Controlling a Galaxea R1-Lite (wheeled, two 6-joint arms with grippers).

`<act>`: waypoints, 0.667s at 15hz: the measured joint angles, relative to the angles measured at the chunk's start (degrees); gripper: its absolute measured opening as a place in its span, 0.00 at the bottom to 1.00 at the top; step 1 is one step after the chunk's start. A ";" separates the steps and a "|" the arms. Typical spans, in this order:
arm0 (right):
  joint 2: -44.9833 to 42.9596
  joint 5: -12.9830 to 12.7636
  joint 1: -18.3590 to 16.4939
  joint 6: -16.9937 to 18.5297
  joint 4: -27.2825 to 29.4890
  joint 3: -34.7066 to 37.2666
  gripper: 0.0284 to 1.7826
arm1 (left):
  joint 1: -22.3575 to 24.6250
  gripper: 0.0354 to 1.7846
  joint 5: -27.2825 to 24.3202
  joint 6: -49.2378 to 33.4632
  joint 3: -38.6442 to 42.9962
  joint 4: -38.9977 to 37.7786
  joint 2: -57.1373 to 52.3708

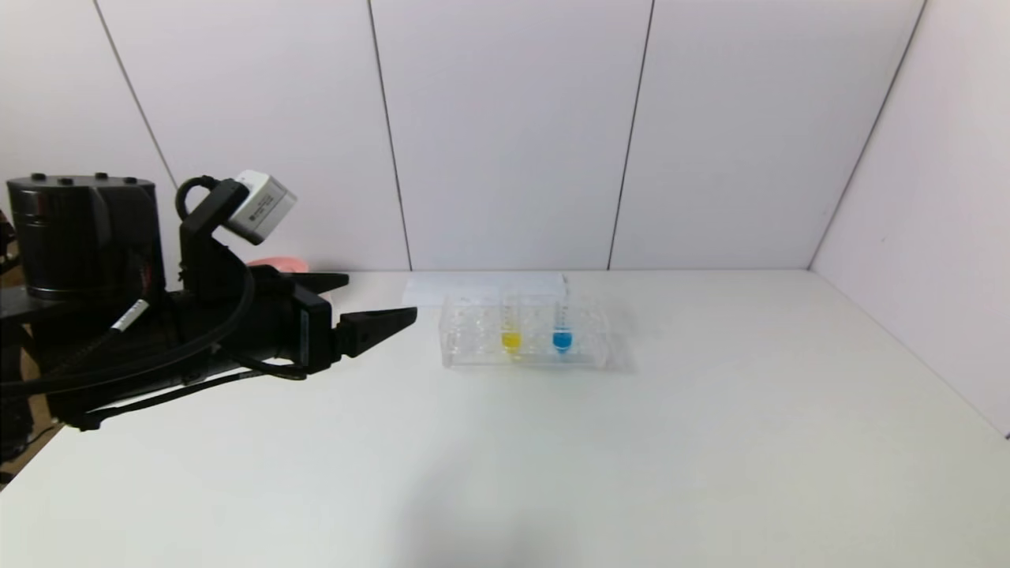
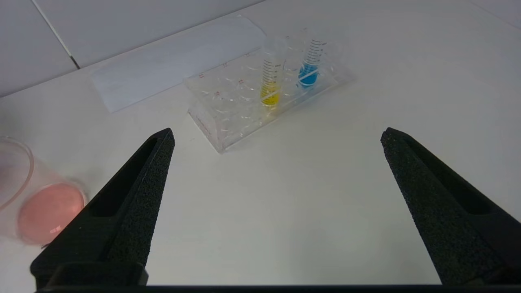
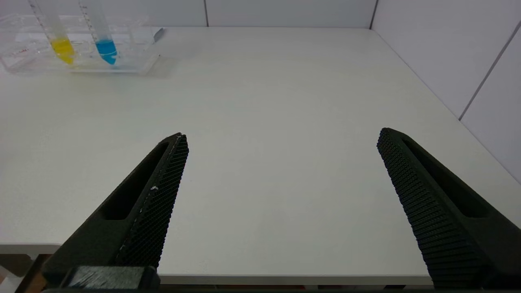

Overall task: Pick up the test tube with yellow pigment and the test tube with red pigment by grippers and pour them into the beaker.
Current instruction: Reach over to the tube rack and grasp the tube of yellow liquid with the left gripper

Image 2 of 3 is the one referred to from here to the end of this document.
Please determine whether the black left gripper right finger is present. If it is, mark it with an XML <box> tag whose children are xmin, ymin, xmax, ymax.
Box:
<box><xmin>380</xmin><ymin>127</ymin><xmax>521</xmax><ymax>285</ymax></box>

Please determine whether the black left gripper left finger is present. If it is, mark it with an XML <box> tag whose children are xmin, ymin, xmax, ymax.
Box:
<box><xmin>30</xmin><ymin>128</ymin><xmax>176</xmax><ymax>290</ymax></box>

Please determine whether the test tube with yellow pigment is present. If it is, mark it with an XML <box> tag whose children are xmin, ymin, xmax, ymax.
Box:
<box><xmin>259</xmin><ymin>35</ymin><xmax>286</xmax><ymax>108</ymax></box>

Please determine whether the clear glass beaker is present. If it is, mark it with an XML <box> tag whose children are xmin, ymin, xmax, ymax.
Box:
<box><xmin>0</xmin><ymin>136</ymin><xmax>88</xmax><ymax>247</ymax></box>

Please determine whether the clear acrylic test tube rack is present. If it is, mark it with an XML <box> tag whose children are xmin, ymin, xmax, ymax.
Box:
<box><xmin>183</xmin><ymin>28</ymin><xmax>353</xmax><ymax>155</ymax></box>

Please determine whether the test tube with blue pigment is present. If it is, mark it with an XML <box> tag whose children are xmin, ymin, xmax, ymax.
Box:
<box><xmin>298</xmin><ymin>28</ymin><xmax>328</xmax><ymax>88</ymax></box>

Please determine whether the flat white sheet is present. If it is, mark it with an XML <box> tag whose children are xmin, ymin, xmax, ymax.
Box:
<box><xmin>90</xmin><ymin>16</ymin><xmax>267</xmax><ymax>114</ymax></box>

